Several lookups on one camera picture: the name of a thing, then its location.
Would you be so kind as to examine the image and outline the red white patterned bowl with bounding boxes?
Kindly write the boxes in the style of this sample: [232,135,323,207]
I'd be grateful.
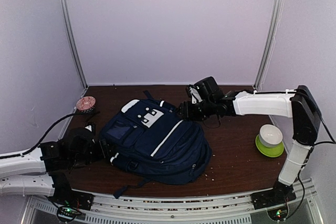
[76,96,96,113]

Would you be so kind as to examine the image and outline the right aluminium corner post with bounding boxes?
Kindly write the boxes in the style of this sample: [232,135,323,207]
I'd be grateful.
[254,0,284,91]

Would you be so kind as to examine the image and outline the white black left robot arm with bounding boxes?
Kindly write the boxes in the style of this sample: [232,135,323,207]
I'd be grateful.
[1,125,115,205]

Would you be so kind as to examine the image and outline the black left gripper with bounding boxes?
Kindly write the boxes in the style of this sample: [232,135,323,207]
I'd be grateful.
[69,137,119,167]

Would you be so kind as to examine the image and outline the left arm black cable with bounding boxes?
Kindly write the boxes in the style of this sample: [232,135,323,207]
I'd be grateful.
[0,111,102,161]

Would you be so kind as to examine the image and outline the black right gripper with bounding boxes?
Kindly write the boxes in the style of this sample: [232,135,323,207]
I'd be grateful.
[174,99,215,122]

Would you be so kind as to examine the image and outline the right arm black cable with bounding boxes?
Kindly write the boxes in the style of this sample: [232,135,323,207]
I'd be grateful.
[296,89,336,204]

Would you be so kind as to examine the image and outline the navy blue student backpack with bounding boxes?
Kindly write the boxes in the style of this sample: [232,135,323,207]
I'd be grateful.
[99,90,212,198]

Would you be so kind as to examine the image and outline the aluminium front rail frame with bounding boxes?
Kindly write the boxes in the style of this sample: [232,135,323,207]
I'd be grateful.
[20,178,326,224]

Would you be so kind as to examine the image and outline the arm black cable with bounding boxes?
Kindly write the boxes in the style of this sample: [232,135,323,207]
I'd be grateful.
[296,89,336,204]
[0,111,102,161]

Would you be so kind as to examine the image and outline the aluminium corner post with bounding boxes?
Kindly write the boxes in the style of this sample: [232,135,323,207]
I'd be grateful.
[60,0,88,89]
[254,0,284,91]

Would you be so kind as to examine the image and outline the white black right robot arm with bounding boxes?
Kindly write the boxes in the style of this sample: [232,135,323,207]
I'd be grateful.
[177,77,322,204]

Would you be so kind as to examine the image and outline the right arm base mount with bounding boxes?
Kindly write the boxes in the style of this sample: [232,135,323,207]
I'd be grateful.
[250,181,304,222]

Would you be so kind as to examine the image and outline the left aluminium corner post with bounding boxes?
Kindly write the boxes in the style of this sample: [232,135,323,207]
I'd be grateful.
[60,0,88,89]

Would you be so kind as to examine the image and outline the lime green plate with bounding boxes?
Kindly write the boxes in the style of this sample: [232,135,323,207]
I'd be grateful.
[255,135,284,158]

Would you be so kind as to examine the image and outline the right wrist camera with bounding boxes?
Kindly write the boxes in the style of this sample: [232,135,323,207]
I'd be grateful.
[186,85,203,104]

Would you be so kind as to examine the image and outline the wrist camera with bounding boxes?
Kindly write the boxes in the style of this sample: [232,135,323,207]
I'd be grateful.
[186,85,203,104]
[85,122,96,136]

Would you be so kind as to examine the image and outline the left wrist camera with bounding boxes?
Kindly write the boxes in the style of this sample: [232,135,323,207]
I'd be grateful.
[85,122,96,136]

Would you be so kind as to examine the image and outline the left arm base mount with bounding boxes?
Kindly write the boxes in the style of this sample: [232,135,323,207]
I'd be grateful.
[46,173,94,221]

